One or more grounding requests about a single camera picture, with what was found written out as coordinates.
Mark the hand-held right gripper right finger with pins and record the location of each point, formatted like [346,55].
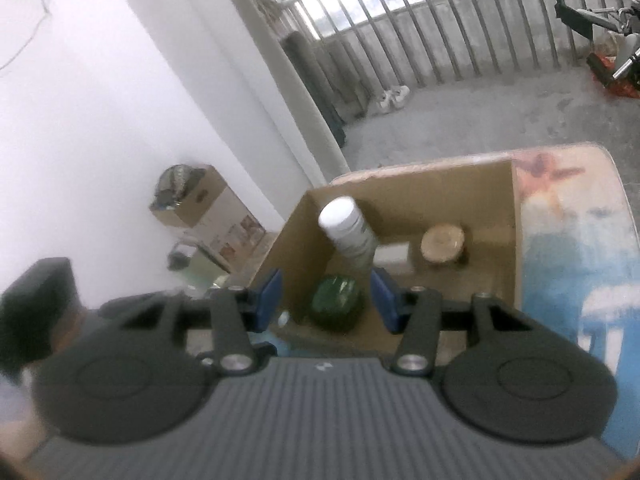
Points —
[385,301]

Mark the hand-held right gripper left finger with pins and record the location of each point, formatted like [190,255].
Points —
[270,296]

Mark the dark green glass jar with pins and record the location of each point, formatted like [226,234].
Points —
[335,301]

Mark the jar with gold ribbed lid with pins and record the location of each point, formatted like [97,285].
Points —
[442,242]

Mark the brown cardboard box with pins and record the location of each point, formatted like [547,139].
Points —
[492,220]

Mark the small white box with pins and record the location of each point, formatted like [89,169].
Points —
[392,255]

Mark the green plastic bag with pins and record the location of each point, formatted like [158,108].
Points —
[207,272]

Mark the white pill bottle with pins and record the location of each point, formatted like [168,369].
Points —
[345,230]

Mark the printed cardboard carton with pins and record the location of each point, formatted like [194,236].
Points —
[222,217]

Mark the grey bag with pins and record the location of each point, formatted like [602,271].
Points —
[175,185]

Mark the white shoe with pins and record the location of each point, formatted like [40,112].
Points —
[401,95]
[385,102]

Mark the grey rolled mat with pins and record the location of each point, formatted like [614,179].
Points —
[310,80]

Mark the metal balcony railing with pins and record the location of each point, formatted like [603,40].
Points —
[450,35]

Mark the red bag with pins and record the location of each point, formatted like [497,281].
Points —
[625,88]

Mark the wheelchair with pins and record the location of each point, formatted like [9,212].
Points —
[580,15]

